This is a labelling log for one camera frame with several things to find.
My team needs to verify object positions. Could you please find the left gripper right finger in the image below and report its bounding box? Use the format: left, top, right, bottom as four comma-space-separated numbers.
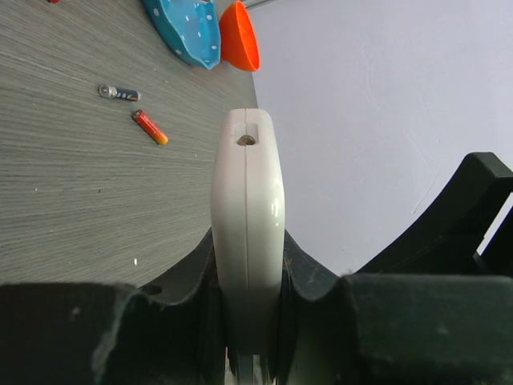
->
277, 237, 512, 384

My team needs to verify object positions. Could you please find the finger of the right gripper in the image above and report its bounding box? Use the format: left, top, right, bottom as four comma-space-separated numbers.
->
359, 152, 512, 275

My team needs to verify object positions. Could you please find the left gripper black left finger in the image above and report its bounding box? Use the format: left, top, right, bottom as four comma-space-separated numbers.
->
1, 234, 225, 384

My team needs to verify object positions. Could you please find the white remote control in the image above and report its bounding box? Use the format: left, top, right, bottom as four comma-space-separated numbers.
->
209, 107, 286, 382

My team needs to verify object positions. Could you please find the red orange battery centre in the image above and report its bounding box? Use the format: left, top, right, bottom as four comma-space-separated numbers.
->
132, 109, 168, 145

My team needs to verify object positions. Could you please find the black battery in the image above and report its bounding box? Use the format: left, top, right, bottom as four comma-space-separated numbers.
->
99, 85, 141, 102

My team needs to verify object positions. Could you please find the orange plastic bowl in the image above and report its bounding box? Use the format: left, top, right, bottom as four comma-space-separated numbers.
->
219, 1, 261, 72

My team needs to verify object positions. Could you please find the blue dotted plate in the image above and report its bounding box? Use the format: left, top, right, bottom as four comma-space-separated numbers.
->
141, 0, 221, 70

